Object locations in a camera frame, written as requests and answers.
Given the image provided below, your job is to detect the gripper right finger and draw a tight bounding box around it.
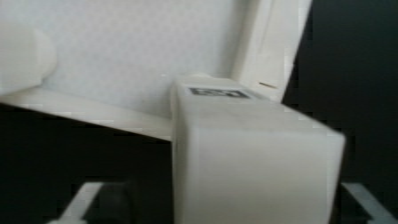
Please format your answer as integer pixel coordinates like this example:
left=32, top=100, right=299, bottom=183
left=331, top=182, right=398, bottom=224

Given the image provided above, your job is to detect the white desk top tray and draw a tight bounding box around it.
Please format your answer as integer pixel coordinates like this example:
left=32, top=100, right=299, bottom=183
left=0, top=0, right=313, bottom=139

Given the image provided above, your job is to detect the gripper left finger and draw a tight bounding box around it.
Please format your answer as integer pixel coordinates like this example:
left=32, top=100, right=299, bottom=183
left=48, top=179, right=174, bottom=224

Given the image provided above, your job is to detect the white leg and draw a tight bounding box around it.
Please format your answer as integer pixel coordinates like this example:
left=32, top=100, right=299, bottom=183
left=171, top=75, right=345, bottom=224
left=0, top=22, right=57, bottom=96

